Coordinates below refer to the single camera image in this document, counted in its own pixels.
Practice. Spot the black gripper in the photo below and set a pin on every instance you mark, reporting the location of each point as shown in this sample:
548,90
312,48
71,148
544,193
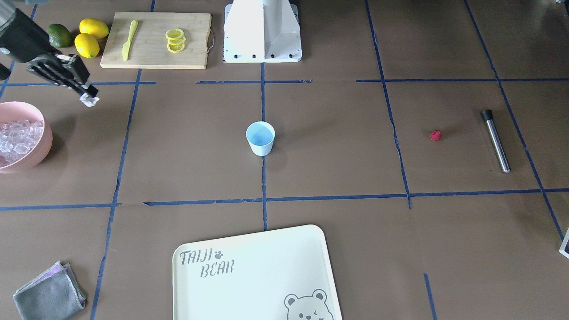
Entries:
24,39

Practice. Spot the clear ice cube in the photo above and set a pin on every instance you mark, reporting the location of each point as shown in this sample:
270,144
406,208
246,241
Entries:
89,100

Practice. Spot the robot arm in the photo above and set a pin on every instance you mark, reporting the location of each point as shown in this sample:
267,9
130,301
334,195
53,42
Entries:
27,43

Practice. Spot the pink bowl of ice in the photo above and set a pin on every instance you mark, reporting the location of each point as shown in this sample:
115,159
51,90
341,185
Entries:
26,138

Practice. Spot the light blue plastic cup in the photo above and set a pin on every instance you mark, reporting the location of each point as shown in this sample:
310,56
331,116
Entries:
260,136

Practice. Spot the green lime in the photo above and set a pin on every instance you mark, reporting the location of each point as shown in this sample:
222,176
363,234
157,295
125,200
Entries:
59,36

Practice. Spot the yellow lemon near board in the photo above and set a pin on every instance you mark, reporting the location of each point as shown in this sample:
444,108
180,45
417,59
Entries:
87,45

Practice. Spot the yellow lemon far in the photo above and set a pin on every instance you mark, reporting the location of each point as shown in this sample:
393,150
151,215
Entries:
97,28

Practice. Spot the yellow plastic knife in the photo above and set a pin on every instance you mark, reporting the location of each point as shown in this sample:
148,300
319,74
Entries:
127,44

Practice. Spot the wooden cutting board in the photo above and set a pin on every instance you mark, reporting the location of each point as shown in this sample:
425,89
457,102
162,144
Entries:
149,45

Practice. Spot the lemon slices stack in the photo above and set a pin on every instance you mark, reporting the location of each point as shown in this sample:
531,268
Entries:
175,40

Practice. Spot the grey folded cloth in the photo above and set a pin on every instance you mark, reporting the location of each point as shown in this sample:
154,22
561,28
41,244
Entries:
52,295

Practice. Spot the cream bear tray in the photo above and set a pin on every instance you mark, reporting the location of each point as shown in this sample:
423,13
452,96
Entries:
282,274

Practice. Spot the red strawberry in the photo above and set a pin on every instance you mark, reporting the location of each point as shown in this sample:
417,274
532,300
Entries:
435,135

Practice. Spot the steel muddler black tip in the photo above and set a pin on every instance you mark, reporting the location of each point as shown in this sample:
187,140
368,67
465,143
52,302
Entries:
487,118

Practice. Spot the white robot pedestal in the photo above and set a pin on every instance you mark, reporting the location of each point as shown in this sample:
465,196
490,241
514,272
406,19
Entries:
262,31

